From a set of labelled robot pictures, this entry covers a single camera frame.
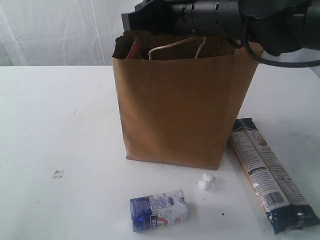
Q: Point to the torn label scrap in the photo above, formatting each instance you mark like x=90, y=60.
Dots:
x=58, y=174

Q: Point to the white curtain backdrop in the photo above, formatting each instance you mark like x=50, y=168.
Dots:
x=63, y=32

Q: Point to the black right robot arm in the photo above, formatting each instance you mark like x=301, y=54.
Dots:
x=279, y=26

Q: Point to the brown coffee pouch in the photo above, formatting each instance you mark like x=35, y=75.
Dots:
x=135, y=52

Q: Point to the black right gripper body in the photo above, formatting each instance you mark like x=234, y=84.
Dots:
x=186, y=17

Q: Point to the brown paper bag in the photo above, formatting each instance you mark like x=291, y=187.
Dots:
x=179, y=103

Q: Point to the milk carton blue white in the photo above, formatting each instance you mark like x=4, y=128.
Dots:
x=158, y=210

